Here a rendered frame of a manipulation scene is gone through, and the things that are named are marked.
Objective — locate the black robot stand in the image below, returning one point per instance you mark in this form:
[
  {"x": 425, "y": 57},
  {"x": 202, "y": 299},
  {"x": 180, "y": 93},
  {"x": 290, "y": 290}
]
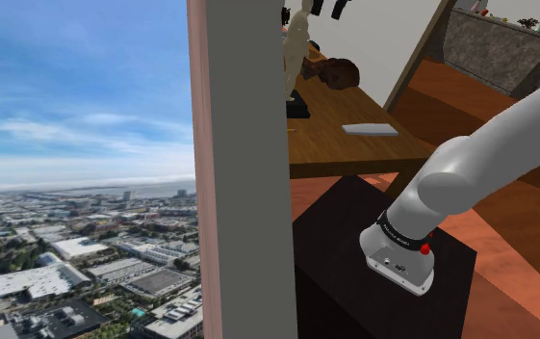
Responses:
[{"x": 344, "y": 291}]

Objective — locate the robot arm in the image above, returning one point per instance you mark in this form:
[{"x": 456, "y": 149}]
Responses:
[{"x": 485, "y": 159}]

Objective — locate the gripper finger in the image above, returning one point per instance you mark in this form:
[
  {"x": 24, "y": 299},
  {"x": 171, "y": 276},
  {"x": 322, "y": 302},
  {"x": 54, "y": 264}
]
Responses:
[
  {"x": 317, "y": 6},
  {"x": 340, "y": 8}
]

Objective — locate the grey stone sideboard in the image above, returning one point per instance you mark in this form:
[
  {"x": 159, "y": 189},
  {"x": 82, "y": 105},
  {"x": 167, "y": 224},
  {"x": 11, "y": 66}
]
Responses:
[{"x": 494, "y": 54}]

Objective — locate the brown lumpy object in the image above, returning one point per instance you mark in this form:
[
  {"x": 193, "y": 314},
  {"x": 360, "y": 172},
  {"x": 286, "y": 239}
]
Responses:
[{"x": 340, "y": 74}]

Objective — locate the wooden table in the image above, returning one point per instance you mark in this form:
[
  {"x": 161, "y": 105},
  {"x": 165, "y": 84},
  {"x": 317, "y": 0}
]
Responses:
[{"x": 335, "y": 152}]

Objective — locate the grey flat tablet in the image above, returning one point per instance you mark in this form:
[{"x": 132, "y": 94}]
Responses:
[{"x": 370, "y": 129}]

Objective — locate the dark green round object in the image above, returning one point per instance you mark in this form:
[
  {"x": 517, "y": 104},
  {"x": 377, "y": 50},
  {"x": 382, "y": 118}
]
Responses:
[{"x": 314, "y": 45}]

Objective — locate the black flat block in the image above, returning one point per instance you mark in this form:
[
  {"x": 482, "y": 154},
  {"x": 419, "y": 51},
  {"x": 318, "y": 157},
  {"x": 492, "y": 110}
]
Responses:
[{"x": 298, "y": 110}]

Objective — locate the beige human figure statue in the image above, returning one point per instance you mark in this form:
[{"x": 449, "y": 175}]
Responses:
[{"x": 295, "y": 47}]

